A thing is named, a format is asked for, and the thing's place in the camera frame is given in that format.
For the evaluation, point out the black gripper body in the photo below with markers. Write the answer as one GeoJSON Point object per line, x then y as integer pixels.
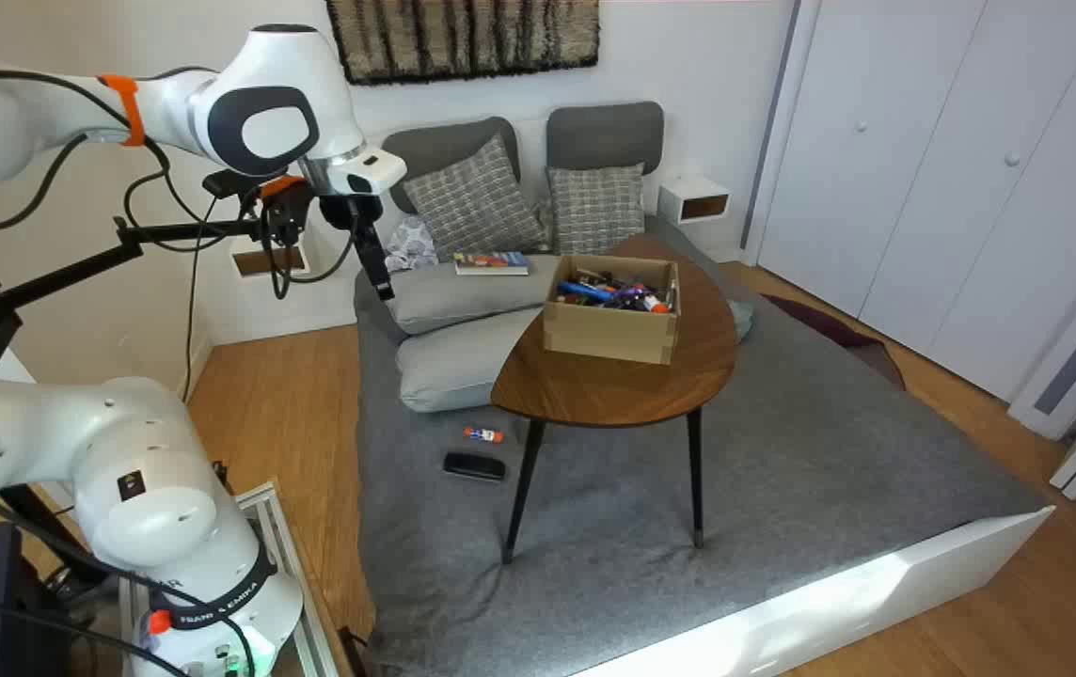
{"type": "Point", "coordinates": [369, 231]}

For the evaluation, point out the cardboard box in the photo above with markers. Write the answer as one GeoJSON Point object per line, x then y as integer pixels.
{"type": "Point", "coordinates": [616, 306]}

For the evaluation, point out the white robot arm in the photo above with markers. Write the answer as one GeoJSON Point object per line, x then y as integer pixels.
{"type": "Point", "coordinates": [276, 109]}

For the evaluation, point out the white bedside shelf box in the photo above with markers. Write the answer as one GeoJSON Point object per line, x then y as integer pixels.
{"type": "Point", "coordinates": [702, 213]}

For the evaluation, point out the left grey headboard pad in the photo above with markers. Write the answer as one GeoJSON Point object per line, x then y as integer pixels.
{"type": "Point", "coordinates": [435, 147]}

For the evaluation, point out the grey headboard pad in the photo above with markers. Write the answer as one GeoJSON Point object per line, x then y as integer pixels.
{"type": "Point", "coordinates": [435, 147]}
{"type": "Point", "coordinates": [595, 136]}

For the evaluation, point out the left checkered cushion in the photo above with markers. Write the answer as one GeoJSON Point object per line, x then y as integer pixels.
{"type": "Point", "coordinates": [477, 205]}

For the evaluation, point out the checkered cushion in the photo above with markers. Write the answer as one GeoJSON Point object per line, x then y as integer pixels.
{"type": "Point", "coordinates": [477, 205]}
{"type": "Point", "coordinates": [595, 210]}

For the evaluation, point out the book on bed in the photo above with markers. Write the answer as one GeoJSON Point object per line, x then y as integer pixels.
{"type": "Point", "coordinates": [491, 264]}

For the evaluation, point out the lower grey pillow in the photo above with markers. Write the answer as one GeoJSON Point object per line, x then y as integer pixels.
{"type": "Point", "coordinates": [457, 368]}

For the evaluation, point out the right checkered cushion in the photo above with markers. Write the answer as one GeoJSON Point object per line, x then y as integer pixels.
{"type": "Point", "coordinates": [595, 210]}

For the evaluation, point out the black remote on bed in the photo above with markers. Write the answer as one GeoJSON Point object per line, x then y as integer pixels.
{"type": "Point", "coordinates": [477, 465]}

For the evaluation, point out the oval wooden table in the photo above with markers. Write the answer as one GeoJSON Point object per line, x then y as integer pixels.
{"type": "Point", "coordinates": [591, 392]}

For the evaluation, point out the right grey headboard pad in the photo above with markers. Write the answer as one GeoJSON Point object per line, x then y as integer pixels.
{"type": "Point", "coordinates": [595, 136]}

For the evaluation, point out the grey bed mattress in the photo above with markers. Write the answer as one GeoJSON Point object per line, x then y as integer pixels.
{"type": "Point", "coordinates": [815, 511]}

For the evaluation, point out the white wardrobe doors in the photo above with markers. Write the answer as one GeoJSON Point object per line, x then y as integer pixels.
{"type": "Point", "coordinates": [922, 176]}

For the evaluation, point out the white wall shelf left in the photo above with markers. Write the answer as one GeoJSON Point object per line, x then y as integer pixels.
{"type": "Point", "coordinates": [261, 260]}

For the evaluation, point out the dark wall hanging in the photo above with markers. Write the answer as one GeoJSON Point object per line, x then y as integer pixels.
{"type": "Point", "coordinates": [463, 40]}

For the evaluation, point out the black camera tripod stand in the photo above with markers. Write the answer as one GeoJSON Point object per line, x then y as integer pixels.
{"type": "Point", "coordinates": [63, 277]}

